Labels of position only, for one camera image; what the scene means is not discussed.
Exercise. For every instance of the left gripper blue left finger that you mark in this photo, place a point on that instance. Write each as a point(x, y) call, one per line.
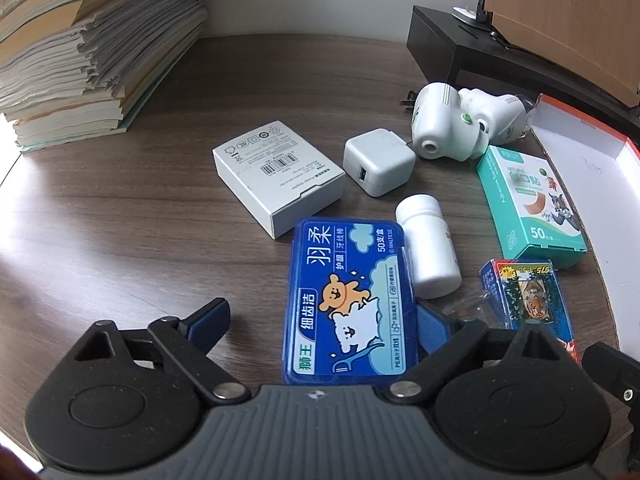
point(206, 326)

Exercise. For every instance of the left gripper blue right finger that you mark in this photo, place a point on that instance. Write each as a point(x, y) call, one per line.
point(436, 325)

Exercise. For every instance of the white pill bottle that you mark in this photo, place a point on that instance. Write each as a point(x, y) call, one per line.
point(433, 262)

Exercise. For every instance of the blue dental floss box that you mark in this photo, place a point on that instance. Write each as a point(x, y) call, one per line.
point(351, 315)

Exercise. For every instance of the red blue playing card box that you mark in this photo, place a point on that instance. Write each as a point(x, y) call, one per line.
point(526, 291)

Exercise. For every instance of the teal adhesive bandage box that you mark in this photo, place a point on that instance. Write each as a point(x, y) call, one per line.
point(531, 211)

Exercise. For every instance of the white cardboard adapter box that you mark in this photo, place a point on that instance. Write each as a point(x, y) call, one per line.
point(278, 176)

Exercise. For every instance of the white USB charger cube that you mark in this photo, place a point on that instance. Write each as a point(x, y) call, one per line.
point(378, 161)

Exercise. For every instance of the white repellent plug green button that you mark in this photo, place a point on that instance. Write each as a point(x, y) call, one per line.
point(443, 126)

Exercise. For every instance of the white repellent heater with bottle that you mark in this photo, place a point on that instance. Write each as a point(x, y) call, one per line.
point(504, 118)

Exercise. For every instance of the orange white cardboard tray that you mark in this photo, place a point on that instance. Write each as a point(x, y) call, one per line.
point(599, 167)

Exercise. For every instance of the black monitor riser stand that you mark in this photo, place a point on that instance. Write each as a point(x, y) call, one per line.
point(443, 47)

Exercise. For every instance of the stack of books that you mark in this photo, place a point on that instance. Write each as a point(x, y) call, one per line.
point(78, 69)

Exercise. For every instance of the wooden book stand board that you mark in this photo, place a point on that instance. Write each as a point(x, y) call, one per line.
point(595, 39)

